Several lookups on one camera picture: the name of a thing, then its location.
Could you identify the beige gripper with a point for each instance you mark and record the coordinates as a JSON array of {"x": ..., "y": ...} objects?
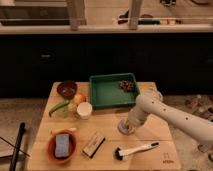
[{"x": 130, "y": 129}]

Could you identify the grey blue towel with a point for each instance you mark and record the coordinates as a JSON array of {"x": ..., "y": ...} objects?
[{"x": 122, "y": 127}]

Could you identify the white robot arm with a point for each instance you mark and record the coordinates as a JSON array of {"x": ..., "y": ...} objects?
[{"x": 196, "y": 127}]

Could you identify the green plastic tray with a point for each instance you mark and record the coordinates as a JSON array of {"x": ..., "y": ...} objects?
[{"x": 105, "y": 92}]

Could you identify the wooden block eraser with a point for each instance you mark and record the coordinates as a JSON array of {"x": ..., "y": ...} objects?
[{"x": 93, "y": 144}]

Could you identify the white cup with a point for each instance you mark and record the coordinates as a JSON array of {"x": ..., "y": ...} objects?
[{"x": 84, "y": 110}]

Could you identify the orange round fruit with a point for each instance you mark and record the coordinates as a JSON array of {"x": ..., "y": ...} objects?
[{"x": 79, "y": 98}]

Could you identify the blue sponge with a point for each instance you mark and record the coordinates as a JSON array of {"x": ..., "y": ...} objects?
[{"x": 62, "y": 145}]

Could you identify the green vegetable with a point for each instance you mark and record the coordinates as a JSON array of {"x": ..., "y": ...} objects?
[{"x": 58, "y": 106}]

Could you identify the dark brown bowl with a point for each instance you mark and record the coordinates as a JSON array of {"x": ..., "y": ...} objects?
[{"x": 67, "y": 89}]

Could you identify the black tripod leg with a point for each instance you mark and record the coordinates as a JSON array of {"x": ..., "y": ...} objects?
[{"x": 16, "y": 147}]

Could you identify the white handled brush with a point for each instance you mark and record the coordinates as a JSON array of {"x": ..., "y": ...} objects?
[{"x": 119, "y": 154}]

